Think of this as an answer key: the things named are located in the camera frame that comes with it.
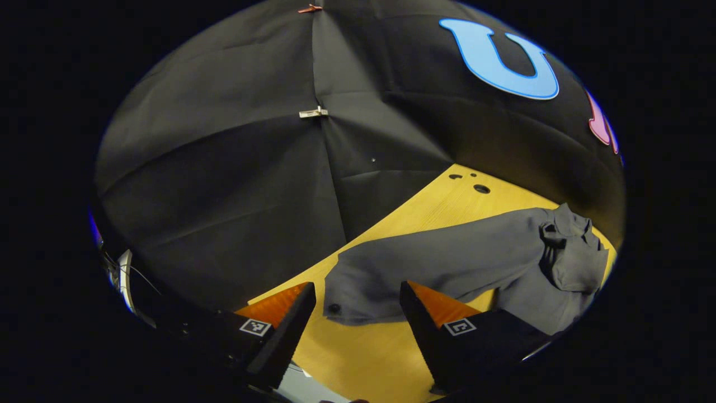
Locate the small silver clip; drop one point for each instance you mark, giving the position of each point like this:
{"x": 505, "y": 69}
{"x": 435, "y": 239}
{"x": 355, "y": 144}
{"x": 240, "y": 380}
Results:
{"x": 313, "y": 112}

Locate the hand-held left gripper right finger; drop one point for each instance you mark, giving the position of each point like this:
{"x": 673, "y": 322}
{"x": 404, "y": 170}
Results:
{"x": 425, "y": 341}

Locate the black backdrop cloth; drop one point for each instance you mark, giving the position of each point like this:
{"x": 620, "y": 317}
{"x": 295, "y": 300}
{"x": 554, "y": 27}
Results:
{"x": 224, "y": 196}

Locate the grey button shirt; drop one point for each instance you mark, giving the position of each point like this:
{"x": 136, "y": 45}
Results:
{"x": 447, "y": 263}

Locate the white rimmed dark object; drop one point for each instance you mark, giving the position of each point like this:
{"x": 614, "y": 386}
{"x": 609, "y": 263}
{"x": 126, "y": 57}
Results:
{"x": 125, "y": 280}

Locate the small copper clip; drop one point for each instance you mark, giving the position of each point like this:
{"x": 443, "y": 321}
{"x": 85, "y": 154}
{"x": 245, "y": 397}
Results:
{"x": 309, "y": 8}

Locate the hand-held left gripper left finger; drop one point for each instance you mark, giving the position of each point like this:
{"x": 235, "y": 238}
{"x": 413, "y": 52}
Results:
{"x": 288, "y": 336}

